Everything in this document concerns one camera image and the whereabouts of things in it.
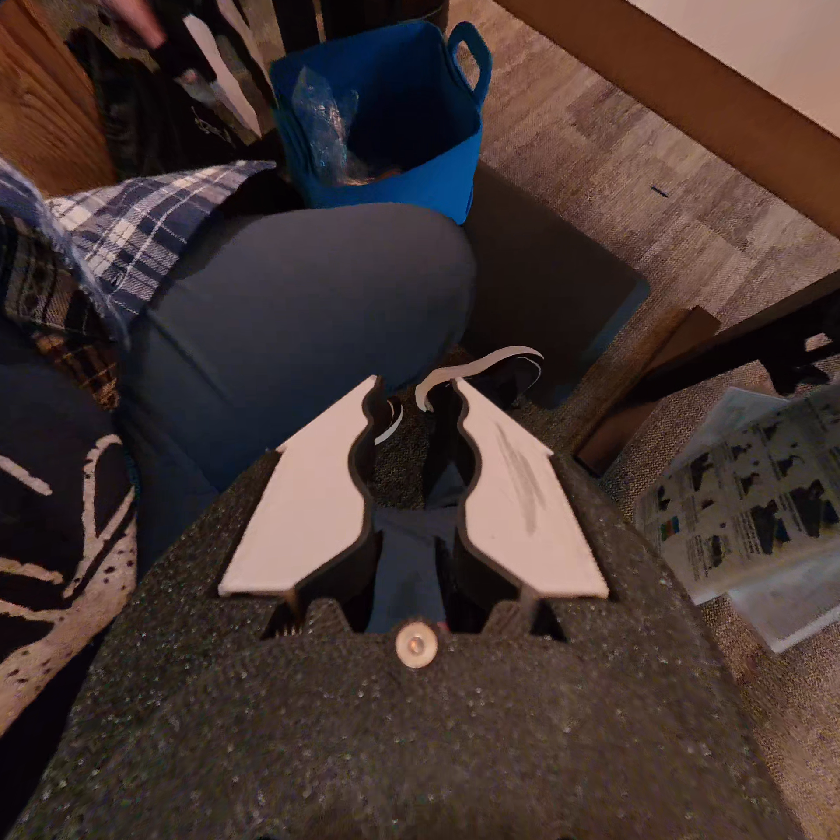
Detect printed paper sheets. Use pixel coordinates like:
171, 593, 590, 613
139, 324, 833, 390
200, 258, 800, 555
637, 381, 840, 655

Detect person's leg in jeans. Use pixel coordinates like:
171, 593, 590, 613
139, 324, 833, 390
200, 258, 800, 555
119, 201, 481, 637

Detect wooden plank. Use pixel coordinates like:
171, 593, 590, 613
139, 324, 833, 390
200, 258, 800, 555
574, 306, 724, 480

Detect blue tub with handle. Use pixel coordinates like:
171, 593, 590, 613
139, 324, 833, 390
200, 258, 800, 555
273, 20, 494, 227

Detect black sneaker white stripe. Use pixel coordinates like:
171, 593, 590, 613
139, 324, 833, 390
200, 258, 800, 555
372, 344, 547, 454

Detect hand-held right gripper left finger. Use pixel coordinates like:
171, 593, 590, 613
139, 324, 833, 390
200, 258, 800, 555
218, 377, 384, 620

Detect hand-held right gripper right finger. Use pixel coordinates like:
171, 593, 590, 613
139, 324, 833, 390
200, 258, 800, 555
439, 380, 610, 626

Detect black bag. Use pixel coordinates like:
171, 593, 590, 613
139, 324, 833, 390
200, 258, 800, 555
66, 0, 284, 179

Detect dark grey floor mat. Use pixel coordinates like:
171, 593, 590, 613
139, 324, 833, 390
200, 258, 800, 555
460, 164, 655, 410

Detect clear plastic bag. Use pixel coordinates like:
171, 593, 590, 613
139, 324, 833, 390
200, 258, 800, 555
292, 66, 383, 186

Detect black table foot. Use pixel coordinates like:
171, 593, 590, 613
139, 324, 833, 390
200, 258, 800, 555
617, 269, 840, 410

